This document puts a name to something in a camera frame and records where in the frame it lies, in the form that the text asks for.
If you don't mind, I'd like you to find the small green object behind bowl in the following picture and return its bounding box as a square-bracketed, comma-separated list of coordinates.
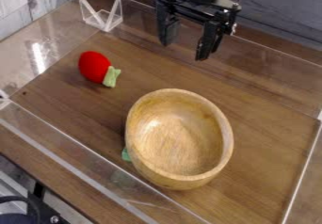
[122, 148, 132, 163]

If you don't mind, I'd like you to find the clear acrylic corner bracket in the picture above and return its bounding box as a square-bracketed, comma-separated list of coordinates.
[78, 0, 123, 32]

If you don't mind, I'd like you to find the clear acrylic back wall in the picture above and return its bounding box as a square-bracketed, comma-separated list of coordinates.
[114, 0, 322, 119]

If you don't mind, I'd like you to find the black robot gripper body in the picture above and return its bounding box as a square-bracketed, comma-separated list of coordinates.
[155, 0, 242, 35]

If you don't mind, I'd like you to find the black cable lower left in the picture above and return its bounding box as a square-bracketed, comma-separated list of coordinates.
[0, 195, 43, 224]

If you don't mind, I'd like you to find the clear acrylic left wall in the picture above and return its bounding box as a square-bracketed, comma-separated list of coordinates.
[0, 0, 96, 99]

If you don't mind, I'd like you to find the black metal stand bracket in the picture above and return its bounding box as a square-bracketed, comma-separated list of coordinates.
[28, 183, 71, 224]

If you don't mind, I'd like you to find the clear acrylic wall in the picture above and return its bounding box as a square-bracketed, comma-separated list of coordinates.
[0, 0, 96, 99]
[0, 99, 210, 224]
[114, 0, 322, 119]

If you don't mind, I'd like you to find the light wooden bowl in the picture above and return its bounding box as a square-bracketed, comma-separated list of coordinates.
[124, 88, 234, 190]

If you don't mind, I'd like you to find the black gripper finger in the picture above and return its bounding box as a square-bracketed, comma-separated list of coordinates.
[195, 21, 225, 60]
[156, 2, 181, 46]

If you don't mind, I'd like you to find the clear acrylic front wall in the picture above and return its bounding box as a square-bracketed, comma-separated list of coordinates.
[0, 99, 210, 224]

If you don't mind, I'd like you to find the red plush strawberry toy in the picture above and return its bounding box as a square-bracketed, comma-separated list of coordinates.
[78, 51, 122, 88]

